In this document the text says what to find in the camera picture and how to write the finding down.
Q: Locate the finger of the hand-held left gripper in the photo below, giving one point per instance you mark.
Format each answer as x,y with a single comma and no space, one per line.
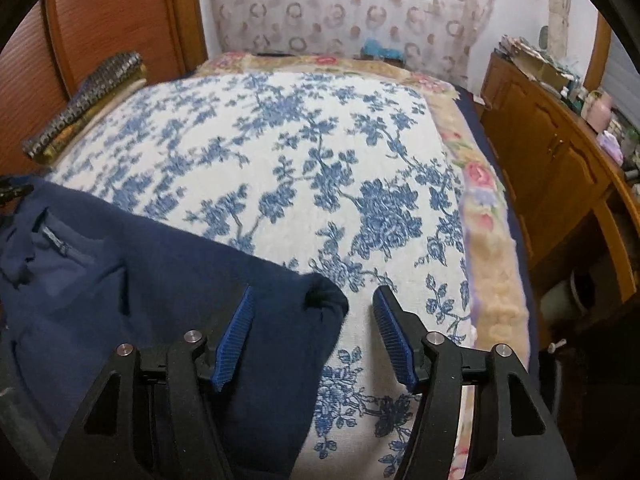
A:
12,191

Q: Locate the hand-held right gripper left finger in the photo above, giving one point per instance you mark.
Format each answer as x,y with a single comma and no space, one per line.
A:
232,340

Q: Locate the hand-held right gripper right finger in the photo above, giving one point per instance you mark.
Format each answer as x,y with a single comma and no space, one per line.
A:
395,340

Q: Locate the navy printed t-shirt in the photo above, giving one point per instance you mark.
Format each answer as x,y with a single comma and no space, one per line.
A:
125,285

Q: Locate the dark circle-patterned pillow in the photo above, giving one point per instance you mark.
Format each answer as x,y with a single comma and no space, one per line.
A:
85,105

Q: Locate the pink floral blanket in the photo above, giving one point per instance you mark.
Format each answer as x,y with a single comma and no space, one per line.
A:
495,260

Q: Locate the grey round bin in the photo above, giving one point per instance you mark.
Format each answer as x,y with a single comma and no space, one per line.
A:
565,295

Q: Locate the wooden louvred wardrobe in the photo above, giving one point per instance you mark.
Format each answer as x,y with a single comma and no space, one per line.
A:
100,20

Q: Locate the blue floral white bedspread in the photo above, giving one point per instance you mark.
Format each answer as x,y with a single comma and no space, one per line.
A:
300,160

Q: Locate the wooden cabinet desk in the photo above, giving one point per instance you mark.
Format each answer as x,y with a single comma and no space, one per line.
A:
550,160

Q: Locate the purple tissue packet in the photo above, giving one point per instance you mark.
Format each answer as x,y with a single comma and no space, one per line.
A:
611,147

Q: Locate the blue plastic bag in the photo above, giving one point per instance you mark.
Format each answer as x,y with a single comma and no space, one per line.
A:
382,50

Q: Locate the cardboard box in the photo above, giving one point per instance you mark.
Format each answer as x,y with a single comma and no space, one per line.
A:
542,71

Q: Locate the pink thermos jug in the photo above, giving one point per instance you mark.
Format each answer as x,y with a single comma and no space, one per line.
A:
601,110

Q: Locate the sheer curtain with circle print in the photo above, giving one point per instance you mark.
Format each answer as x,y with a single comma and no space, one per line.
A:
325,5

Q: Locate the grey window blind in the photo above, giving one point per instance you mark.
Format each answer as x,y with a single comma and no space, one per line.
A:
622,75

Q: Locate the narrow floral side curtain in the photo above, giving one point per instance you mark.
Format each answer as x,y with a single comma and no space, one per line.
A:
557,0

